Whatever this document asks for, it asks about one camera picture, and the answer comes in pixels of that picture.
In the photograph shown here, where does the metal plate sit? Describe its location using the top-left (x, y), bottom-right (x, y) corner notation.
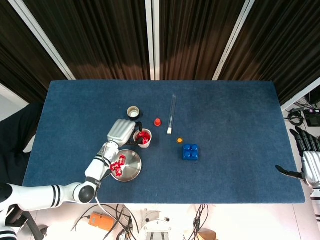
top-left (109, 149), bottom-right (143, 183)

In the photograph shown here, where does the blue building block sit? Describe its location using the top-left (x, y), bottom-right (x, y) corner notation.
top-left (181, 143), bottom-right (201, 161)

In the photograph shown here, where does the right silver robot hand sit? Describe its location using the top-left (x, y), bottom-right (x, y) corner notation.
top-left (275, 126), bottom-right (320, 188)

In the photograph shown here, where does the orange box device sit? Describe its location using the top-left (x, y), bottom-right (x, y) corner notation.
top-left (88, 211), bottom-right (117, 232)

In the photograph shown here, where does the blue felt table cover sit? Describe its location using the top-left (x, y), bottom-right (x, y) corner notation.
top-left (21, 79), bottom-right (306, 205)

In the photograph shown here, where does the black cable bundle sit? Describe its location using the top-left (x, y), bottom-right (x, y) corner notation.
top-left (188, 203), bottom-right (210, 240)
top-left (69, 203), bottom-right (140, 240)

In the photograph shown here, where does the white paper cup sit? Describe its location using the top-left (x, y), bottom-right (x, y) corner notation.
top-left (133, 128), bottom-right (153, 149)

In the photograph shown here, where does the black coiled cable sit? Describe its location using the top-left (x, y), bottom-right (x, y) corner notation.
top-left (286, 109), bottom-right (305, 126)

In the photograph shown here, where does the glass test tube white stopper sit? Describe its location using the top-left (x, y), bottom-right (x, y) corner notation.
top-left (166, 93), bottom-right (177, 136)

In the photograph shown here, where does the white robot torso base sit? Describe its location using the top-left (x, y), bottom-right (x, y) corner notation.
top-left (136, 208), bottom-right (174, 240)

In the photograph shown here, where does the brown cardboard piece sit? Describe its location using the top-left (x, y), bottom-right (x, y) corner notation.
top-left (183, 228), bottom-right (217, 240)

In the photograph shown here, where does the dark brown curtain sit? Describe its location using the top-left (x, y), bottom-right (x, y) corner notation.
top-left (219, 0), bottom-right (320, 106)
top-left (0, 0), bottom-right (69, 104)
top-left (23, 0), bottom-right (151, 81)
top-left (159, 0), bottom-right (247, 81)

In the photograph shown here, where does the black electronic box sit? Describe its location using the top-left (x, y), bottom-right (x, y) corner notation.
top-left (302, 107), bottom-right (320, 127)

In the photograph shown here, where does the white frame post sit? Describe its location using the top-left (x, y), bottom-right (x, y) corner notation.
top-left (8, 0), bottom-right (77, 81)
top-left (145, 0), bottom-right (161, 81)
top-left (212, 0), bottom-right (257, 81)
top-left (280, 76), bottom-right (320, 112)

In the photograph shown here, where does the black fabric bundle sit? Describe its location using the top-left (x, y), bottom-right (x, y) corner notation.
top-left (0, 101), bottom-right (45, 187)

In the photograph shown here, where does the dark grey curved hose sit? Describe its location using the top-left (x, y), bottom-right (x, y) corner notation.
top-left (26, 214), bottom-right (49, 240)

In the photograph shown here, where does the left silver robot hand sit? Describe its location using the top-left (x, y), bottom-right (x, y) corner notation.
top-left (107, 118), bottom-right (145, 148)

